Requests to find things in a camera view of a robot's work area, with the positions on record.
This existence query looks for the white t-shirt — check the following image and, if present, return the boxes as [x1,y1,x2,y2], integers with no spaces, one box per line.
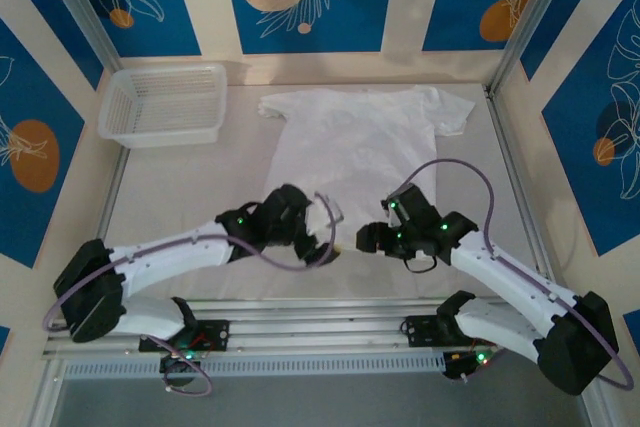
[258,84,476,249]

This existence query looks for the white perforated plastic basket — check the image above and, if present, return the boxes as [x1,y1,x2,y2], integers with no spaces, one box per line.
[97,62,229,149]

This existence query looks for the black cable loop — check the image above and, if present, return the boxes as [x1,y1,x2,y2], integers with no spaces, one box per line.
[402,252,439,274]

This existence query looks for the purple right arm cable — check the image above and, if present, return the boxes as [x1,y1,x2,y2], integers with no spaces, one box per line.
[397,159,635,393]

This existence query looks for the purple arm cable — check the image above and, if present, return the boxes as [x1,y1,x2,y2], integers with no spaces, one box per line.
[397,159,635,393]
[42,190,346,397]

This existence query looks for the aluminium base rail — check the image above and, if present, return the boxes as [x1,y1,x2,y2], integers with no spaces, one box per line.
[42,296,594,362]

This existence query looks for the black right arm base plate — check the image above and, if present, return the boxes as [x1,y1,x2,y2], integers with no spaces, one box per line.
[403,314,501,348]

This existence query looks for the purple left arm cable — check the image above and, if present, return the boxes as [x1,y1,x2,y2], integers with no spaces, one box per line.
[42,190,346,397]

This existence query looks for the aluminium right table rail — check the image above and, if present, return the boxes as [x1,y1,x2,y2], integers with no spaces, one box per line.
[483,84,566,308]

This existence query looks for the aluminium table rail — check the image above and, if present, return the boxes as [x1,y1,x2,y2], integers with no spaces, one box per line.
[483,84,566,308]
[94,146,129,246]

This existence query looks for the grey slotted cable duct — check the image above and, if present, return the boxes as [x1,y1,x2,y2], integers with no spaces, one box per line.
[62,351,446,381]

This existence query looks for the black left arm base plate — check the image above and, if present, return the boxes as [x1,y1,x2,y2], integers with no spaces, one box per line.
[138,319,231,352]

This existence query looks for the aluminium left table rail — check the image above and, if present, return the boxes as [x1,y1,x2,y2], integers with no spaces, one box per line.
[94,146,129,246]

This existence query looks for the aluminium right frame post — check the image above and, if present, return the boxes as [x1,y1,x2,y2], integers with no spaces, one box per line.
[488,0,589,98]

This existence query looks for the aluminium frame post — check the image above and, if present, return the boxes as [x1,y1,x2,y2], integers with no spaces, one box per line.
[488,0,589,98]
[35,0,124,73]

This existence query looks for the aluminium left frame post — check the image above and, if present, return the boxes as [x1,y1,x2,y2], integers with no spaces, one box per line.
[35,0,124,73]

